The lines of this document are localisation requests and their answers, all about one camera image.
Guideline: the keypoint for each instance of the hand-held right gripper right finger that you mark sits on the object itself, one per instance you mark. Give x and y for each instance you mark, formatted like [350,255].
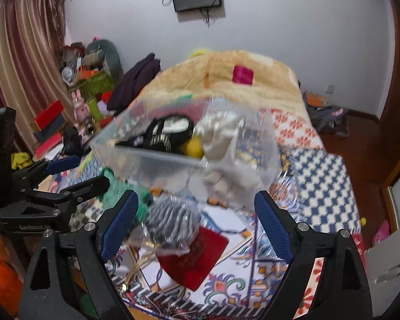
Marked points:
[273,228]

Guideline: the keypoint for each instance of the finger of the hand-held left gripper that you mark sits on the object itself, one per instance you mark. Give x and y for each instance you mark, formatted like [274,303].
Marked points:
[86,186]
[65,164]

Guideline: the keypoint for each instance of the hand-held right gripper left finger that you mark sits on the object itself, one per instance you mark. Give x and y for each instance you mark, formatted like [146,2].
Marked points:
[117,226]

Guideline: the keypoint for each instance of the grey striped socks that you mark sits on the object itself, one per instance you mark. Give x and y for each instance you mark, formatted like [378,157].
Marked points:
[170,220]

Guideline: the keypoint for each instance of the clear plastic storage box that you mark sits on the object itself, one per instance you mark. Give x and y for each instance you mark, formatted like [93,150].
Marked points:
[153,168]

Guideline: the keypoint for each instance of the yellow green cloth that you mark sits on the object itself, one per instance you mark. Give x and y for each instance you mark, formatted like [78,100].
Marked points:
[20,160]

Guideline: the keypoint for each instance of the black mesh pouch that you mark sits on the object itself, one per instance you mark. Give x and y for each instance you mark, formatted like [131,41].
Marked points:
[71,141]

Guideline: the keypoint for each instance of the green knit cloth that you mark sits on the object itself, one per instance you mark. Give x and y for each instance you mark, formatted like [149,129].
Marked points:
[116,186]

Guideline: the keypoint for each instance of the red flat box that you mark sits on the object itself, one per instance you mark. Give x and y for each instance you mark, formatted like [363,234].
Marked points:
[50,113]

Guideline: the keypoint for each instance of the pink bunny toy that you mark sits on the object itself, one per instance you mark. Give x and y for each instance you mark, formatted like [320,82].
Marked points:
[80,105]

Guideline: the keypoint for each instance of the green bottle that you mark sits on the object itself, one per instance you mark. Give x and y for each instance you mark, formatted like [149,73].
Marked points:
[94,108]

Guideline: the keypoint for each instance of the patchwork patterned bed sheet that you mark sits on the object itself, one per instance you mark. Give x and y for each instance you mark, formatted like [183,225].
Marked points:
[320,180]

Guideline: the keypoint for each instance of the red cloth pouch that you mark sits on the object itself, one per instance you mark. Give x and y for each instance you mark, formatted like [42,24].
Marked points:
[193,260]

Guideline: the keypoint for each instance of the blue patterned packet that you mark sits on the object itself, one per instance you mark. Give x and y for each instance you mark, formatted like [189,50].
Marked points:
[253,146]

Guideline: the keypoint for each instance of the green cardboard box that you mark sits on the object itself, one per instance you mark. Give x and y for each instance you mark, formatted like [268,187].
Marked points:
[96,83]

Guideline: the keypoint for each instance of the black white patterned sock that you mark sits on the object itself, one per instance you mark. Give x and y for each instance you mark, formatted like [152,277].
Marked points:
[160,133]

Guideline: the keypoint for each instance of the white cloth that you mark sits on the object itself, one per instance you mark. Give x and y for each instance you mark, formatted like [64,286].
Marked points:
[216,140]

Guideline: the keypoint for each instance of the striped pink curtain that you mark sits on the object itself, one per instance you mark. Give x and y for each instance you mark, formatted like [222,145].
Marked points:
[20,56]

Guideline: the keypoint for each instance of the pink slipper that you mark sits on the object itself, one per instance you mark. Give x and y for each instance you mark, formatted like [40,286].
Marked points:
[380,233]

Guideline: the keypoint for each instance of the dark purple garment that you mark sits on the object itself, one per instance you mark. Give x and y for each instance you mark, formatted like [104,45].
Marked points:
[133,80]

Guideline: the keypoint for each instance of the grey green plush pillow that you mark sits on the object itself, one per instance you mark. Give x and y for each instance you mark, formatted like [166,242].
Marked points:
[111,56]

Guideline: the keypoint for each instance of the white cardboard box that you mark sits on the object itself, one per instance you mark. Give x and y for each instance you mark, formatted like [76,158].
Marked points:
[386,266]

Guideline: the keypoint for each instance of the orange bag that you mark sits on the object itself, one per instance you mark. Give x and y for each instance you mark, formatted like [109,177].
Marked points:
[3,280]

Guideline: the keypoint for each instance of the grey bag on floor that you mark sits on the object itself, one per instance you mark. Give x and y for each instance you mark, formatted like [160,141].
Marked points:
[326,116]

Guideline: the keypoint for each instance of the beige fleece blanket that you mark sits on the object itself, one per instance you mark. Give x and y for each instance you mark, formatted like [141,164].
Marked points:
[193,80]

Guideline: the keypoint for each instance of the white wall socket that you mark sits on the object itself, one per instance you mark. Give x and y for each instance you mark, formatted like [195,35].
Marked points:
[330,89]

